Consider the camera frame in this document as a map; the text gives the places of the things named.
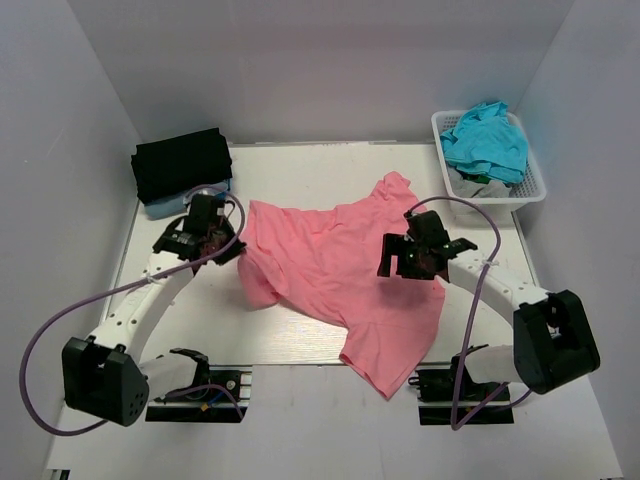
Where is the grey crumpled t-shirt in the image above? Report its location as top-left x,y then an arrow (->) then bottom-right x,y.
447,168 -> 511,198

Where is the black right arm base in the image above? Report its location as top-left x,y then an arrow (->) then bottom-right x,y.
407,355 -> 514,426

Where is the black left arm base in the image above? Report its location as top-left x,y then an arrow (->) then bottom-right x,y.
139,349 -> 253,424

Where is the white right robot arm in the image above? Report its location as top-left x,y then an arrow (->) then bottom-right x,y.
378,211 -> 601,399

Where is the white plastic laundry basket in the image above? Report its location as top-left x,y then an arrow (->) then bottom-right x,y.
431,110 -> 547,215

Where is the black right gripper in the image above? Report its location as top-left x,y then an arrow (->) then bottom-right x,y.
378,233 -> 436,281

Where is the pink t-shirt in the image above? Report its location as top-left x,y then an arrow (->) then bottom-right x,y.
237,171 -> 445,399

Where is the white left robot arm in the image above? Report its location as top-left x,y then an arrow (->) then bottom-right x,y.
62,191 -> 245,426

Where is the folded black t-shirt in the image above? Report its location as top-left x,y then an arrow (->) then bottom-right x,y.
131,128 -> 233,204

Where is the turquoise crumpled t-shirt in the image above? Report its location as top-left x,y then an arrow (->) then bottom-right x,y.
439,101 -> 529,184

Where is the folded light blue t-shirt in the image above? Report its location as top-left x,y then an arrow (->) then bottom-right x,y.
144,180 -> 231,220

